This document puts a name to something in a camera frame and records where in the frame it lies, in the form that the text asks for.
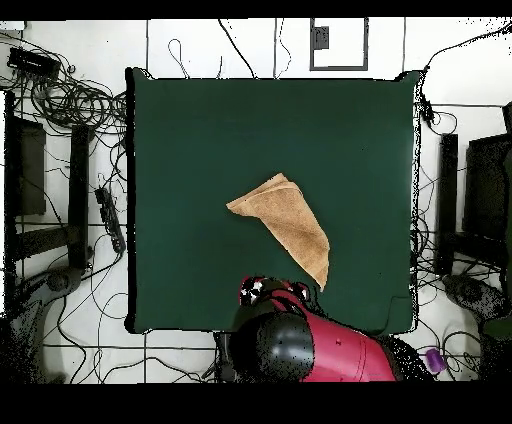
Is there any small grey square plate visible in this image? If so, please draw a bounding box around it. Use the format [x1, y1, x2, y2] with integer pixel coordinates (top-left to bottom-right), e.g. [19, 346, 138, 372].
[311, 25, 330, 51]

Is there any grey rectangular floor frame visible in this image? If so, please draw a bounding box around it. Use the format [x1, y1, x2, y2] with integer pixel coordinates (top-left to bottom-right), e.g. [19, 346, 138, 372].
[309, 17, 369, 72]

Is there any green object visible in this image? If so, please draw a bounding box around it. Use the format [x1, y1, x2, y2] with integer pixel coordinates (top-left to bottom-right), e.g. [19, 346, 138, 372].
[481, 317, 512, 341]

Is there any dark flat panel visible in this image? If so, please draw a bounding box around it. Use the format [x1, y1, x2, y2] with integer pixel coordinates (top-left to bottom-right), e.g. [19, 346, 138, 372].
[17, 117, 47, 217]
[463, 133, 512, 241]

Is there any grey stand foot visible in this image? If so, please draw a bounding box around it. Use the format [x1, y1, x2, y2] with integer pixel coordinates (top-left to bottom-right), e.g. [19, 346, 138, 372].
[441, 273, 509, 321]
[7, 265, 85, 383]

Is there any black cable tangle with plug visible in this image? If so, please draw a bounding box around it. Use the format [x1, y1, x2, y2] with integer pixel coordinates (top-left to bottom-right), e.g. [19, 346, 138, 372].
[411, 99, 461, 289]

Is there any black pedestal post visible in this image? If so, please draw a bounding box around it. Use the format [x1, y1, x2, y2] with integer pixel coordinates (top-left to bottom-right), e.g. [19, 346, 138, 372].
[215, 331, 237, 381]

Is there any tan terry towel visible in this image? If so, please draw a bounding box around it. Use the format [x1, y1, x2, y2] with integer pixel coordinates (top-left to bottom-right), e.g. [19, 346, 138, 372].
[225, 172, 331, 293]

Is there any purple object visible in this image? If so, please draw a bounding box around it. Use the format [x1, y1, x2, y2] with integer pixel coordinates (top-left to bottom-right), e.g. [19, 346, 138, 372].
[424, 347, 447, 374]

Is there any dark green table cloth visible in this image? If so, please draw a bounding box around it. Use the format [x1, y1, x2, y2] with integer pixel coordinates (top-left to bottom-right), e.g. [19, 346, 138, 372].
[125, 66, 421, 336]

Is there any black power strip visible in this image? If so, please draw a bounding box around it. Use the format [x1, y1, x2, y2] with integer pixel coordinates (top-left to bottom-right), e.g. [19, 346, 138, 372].
[94, 186, 127, 254]

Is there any black rectangular box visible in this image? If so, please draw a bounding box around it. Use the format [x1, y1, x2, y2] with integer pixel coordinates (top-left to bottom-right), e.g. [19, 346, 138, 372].
[6, 46, 62, 79]

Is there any tangled black cable coil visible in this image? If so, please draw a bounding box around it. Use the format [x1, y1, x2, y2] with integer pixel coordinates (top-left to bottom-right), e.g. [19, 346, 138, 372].
[0, 31, 129, 137]

